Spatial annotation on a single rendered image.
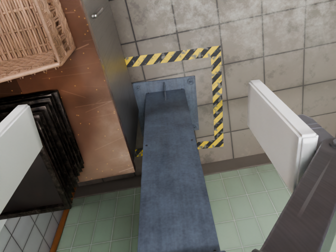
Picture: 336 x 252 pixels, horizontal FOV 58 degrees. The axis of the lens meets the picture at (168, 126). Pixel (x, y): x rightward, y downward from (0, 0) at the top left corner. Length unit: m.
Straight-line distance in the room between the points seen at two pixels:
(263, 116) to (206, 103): 1.47
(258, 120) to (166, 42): 1.34
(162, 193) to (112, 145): 0.25
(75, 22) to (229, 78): 0.92
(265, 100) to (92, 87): 0.83
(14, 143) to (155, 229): 0.69
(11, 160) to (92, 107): 0.83
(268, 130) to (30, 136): 0.13
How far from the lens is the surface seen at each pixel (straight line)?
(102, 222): 1.69
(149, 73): 1.55
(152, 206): 0.89
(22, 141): 0.18
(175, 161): 1.04
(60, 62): 0.79
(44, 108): 0.87
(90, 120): 1.02
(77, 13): 0.91
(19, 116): 0.18
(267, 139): 0.16
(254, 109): 0.18
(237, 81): 1.62
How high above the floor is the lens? 1.45
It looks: 60 degrees down
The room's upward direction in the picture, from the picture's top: 175 degrees clockwise
